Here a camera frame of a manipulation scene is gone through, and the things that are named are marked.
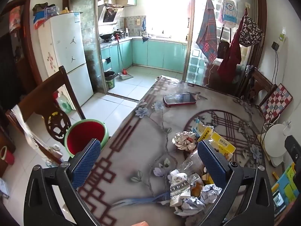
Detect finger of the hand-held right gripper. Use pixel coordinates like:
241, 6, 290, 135
284, 135, 301, 168

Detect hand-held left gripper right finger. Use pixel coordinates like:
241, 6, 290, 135
197, 139, 275, 226

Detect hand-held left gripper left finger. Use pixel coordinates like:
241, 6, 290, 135
24, 138, 103, 226

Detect clear plastic bottle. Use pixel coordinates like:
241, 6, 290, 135
182, 149, 205, 173

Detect yellow snack box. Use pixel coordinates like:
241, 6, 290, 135
210, 132, 236, 163

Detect red bin with green rim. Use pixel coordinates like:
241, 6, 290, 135
65, 120, 110, 158

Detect printed paper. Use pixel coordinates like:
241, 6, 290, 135
172, 131, 197, 151

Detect white round device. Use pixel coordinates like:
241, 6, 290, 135
263, 123, 292, 168

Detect orange wrapper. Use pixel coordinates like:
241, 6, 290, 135
191, 181, 204, 196

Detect crumpled blue white paper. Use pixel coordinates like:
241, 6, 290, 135
175, 196, 205, 217
200, 185, 223, 204

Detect blue and yellow packet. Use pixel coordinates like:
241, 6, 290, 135
191, 119, 214, 142

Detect colourful picture book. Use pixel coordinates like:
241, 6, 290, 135
271, 162, 297, 217

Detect checkered cushion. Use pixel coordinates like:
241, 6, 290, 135
260, 83, 293, 121

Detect floral plastic tablecloth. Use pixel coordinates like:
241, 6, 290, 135
78, 75, 275, 226

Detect green plastic bottle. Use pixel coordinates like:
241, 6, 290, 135
57, 93, 71, 114

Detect blue ribbon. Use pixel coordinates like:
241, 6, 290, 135
112, 191, 170, 208

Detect red smartphone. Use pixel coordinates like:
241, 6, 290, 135
163, 93, 197, 106

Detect dark wooden chair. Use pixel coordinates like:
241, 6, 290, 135
242, 67, 278, 104

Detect red cup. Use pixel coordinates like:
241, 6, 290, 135
0, 145, 15, 165

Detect carved wooden chair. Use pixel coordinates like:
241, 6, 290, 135
6, 66, 86, 166

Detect black kitchen waste bin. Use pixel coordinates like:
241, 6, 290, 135
104, 71, 116, 89

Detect red cloth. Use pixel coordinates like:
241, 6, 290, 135
217, 24, 242, 83

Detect red broom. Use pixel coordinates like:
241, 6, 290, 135
114, 34, 129, 75

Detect white refrigerator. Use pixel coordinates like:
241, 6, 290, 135
38, 12, 94, 110

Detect teal base cabinets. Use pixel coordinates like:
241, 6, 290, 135
101, 39, 189, 73

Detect black patterned bag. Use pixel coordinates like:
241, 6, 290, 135
238, 16, 263, 48

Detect dark wooden door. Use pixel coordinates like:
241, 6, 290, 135
0, 0, 43, 110

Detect plaid cloth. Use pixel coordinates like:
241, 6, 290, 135
196, 0, 218, 64

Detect range hood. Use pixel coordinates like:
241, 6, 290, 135
98, 4, 125, 26

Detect blue cartoon bag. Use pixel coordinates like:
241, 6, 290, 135
222, 0, 238, 28

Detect pile on refrigerator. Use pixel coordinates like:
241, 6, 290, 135
32, 3, 60, 30

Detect white bag with pearl strap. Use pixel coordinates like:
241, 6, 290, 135
11, 105, 64, 162

